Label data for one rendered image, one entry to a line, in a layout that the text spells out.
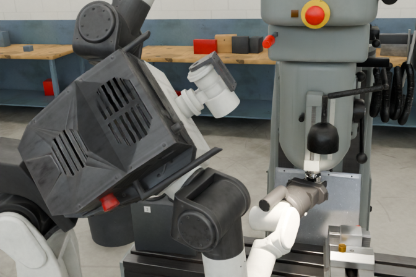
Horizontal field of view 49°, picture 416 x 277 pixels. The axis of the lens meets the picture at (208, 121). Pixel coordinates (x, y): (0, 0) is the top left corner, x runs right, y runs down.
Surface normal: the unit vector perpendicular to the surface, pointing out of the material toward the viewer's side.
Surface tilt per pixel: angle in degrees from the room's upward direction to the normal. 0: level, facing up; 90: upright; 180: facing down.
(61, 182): 74
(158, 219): 90
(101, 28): 65
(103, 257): 0
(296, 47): 90
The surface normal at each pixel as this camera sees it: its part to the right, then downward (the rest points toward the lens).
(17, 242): 0.07, 0.33
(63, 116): -0.43, 0.04
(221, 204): 0.47, -0.68
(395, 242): -0.04, -0.94
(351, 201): -0.27, -0.15
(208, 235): -0.50, 0.32
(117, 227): 0.29, 0.37
